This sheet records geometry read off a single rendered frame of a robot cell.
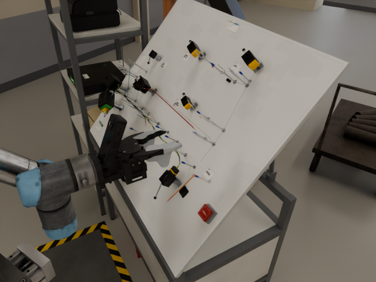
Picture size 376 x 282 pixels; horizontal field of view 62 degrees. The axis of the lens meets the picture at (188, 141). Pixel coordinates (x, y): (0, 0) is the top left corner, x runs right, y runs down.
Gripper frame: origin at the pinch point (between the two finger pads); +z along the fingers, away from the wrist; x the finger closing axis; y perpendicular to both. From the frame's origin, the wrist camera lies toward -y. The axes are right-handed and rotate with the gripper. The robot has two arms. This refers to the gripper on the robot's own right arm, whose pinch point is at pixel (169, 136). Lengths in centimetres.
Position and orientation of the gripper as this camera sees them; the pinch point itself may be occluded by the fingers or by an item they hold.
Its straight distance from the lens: 79.2
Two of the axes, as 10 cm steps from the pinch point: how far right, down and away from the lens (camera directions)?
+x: 5.1, 4.0, -7.6
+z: 8.6, -2.8, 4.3
